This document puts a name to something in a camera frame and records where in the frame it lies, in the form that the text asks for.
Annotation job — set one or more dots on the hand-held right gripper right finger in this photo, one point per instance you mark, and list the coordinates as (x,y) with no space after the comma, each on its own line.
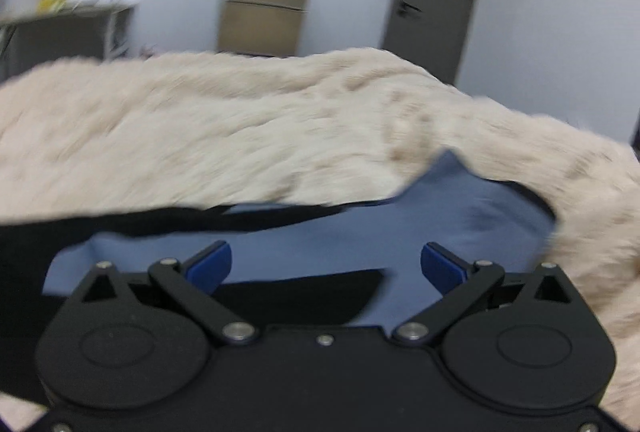
(442,269)

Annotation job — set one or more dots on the grey folding table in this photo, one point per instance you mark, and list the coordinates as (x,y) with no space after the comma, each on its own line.
(65,10)

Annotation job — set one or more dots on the blue and black pants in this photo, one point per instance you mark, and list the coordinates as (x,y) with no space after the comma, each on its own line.
(320,242)

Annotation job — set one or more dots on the cream fluffy blanket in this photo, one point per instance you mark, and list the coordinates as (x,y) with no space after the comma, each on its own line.
(250,122)

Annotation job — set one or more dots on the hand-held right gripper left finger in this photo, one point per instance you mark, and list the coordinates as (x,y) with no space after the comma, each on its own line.
(210,267)

